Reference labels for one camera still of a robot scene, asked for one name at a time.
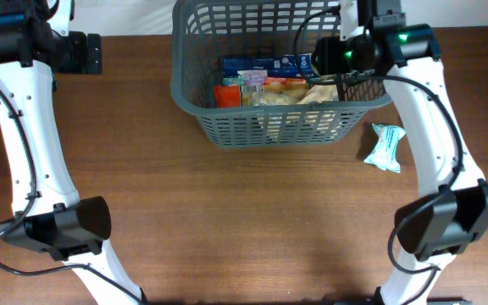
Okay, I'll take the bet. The beige paper bag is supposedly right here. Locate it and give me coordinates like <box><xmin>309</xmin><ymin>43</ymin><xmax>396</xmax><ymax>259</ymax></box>
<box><xmin>250</xmin><ymin>83</ymin><xmax>339</xmax><ymax>143</ymax></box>

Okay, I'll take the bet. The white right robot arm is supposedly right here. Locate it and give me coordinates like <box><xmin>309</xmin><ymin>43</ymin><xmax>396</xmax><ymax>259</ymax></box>
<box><xmin>312</xmin><ymin>1</ymin><xmax>488</xmax><ymax>304</ymax></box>

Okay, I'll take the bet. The grey plastic lattice basket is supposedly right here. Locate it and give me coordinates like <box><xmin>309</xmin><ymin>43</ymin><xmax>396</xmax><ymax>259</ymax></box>
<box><xmin>170</xmin><ymin>1</ymin><xmax>391</xmax><ymax>147</ymax></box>

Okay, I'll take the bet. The blue tissue box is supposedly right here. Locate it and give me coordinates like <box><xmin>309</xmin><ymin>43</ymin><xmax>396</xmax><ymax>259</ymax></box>
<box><xmin>222</xmin><ymin>54</ymin><xmax>318</xmax><ymax>84</ymax></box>

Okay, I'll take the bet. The white green wipes pack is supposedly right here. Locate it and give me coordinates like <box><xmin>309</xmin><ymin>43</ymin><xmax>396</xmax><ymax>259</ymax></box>
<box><xmin>364</xmin><ymin>124</ymin><xmax>406</xmax><ymax>173</ymax></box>

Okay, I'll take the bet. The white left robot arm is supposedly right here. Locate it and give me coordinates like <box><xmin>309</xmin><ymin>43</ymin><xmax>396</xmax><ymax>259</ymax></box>
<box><xmin>0</xmin><ymin>1</ymin><xmax>147</xmax><ymax>304</ymax></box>

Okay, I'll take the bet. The orange pasta packet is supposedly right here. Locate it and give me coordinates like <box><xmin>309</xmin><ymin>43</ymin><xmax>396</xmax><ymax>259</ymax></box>
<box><xmin>213</xmin><ymin>77</ymin><xmax>305</xmax><ymax>108</ymax></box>

